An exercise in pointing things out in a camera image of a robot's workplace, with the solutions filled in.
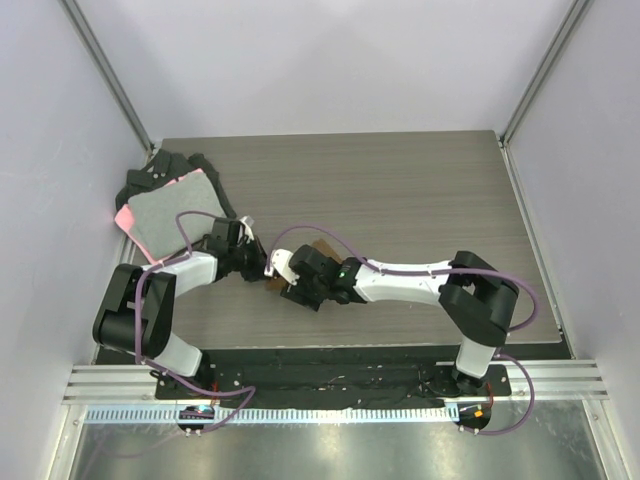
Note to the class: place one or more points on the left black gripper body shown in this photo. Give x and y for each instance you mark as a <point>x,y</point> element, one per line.
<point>247,260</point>

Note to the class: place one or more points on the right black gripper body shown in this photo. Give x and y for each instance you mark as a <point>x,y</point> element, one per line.
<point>309,294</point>

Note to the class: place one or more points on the brown cloth napkin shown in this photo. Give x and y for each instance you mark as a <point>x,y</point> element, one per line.
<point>277,283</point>

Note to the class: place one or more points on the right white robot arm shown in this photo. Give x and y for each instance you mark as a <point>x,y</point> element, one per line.
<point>480,304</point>

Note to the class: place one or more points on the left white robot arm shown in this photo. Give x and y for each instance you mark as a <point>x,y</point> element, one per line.
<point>136,313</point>

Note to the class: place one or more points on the grey cloth napkin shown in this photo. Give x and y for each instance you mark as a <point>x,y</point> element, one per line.
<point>193,224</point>

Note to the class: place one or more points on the black cloth pile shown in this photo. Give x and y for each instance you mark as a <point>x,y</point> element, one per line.
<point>166,166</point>

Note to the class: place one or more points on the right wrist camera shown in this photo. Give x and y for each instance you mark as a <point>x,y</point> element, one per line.
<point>277,266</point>

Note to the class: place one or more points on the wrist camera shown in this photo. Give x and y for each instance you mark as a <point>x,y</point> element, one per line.
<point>247,223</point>
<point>277,266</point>

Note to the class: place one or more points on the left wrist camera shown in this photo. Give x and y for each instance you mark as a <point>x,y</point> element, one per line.
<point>247,223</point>

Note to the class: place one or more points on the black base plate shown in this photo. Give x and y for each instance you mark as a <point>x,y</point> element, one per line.
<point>346,377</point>

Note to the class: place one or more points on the white slotted cable duct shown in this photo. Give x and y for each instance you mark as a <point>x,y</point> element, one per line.
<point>201,414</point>

